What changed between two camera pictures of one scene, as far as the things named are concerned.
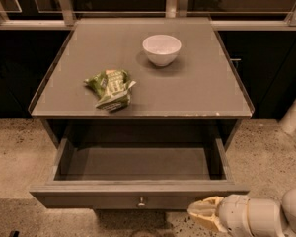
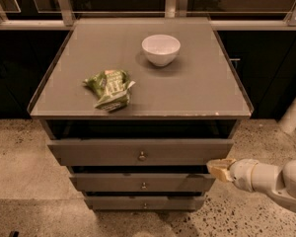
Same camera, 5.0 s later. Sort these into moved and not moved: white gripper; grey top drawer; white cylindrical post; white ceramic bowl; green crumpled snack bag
Moved: grey top drawer; white gripper
Not moved: white cylindrical post; white ceramic bowl; green crumpled snack bag
